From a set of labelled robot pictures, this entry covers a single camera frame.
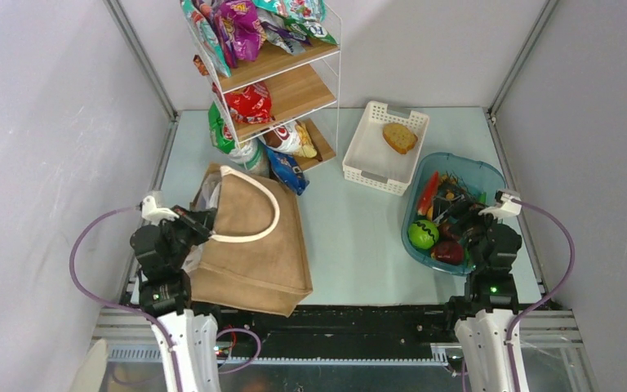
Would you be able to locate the blue snack bag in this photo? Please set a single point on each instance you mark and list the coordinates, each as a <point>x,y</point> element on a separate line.
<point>285,169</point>

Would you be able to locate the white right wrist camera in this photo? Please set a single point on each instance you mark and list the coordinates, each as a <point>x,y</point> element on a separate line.
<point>507,204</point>

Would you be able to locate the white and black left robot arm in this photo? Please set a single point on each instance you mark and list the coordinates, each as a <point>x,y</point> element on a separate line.
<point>186,340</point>

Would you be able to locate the teal snack bag left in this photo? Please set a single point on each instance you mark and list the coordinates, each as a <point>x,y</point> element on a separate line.
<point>205,38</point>

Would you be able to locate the translucent plastic grocery bag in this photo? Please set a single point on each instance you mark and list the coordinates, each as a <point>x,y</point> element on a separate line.
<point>207,197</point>

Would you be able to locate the white wire wooden shelf rack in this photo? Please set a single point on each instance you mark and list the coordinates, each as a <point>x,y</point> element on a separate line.
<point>299,86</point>

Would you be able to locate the green white snack bag top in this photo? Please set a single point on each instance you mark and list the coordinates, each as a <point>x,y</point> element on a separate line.
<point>292,24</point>

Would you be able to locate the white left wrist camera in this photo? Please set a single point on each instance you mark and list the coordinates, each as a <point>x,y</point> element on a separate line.
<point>153,210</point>

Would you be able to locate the teal plastic tub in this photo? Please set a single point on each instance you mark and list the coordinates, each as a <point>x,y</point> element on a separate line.
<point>459,178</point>

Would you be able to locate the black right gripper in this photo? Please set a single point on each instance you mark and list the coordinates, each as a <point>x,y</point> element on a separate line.
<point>469,211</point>

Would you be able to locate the white plastic basket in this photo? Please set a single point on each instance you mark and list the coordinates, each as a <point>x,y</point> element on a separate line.
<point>372,161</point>

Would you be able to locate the purple snack bag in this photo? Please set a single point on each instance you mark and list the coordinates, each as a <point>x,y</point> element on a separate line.
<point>243,27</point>

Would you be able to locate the dark red toy apple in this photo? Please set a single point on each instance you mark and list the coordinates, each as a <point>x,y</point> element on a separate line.
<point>448,252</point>

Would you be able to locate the white red chips bag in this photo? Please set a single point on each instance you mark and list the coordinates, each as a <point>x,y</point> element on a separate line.
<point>292,138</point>

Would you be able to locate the brown burlap tote bag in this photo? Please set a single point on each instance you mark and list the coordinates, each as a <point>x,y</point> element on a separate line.
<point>270,275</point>

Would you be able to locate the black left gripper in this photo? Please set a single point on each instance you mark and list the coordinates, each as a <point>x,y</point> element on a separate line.
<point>198,221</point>

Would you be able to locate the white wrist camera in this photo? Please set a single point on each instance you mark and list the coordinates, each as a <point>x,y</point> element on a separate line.
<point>507,204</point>
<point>153,210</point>

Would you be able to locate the slice of toasted bread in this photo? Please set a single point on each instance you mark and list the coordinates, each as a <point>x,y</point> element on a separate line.
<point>399,137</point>

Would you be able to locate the green toy ball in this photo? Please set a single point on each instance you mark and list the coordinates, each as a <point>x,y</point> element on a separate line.
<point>423,234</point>

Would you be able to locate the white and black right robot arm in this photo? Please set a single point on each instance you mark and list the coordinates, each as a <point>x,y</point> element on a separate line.
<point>485,318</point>

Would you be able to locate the red snack bag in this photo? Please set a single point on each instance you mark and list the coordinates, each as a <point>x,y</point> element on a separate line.
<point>251,104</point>

